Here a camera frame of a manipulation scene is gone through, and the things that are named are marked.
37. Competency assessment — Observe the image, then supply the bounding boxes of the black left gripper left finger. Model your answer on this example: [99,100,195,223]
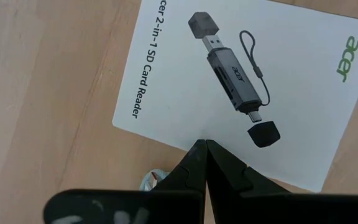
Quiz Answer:
[44,139,207,224]

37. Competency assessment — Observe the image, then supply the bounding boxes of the white card reader box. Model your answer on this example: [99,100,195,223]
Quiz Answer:
[112,0,358,193]

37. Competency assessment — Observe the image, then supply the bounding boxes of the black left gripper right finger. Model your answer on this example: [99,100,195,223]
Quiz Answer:
[206,139,358,224]

